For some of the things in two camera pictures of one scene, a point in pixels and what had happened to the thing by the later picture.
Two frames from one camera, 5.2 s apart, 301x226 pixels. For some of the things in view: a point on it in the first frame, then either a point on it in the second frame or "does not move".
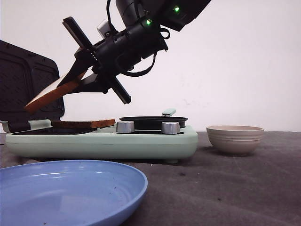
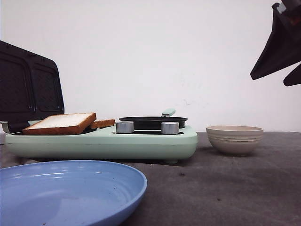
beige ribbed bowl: (235, 140) does not move
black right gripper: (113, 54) -> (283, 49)
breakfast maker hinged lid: (23, 74) does not move
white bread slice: (53, 92) -> (63, 124)
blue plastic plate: (68, 193) does not move
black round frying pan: (154, 123) does not move
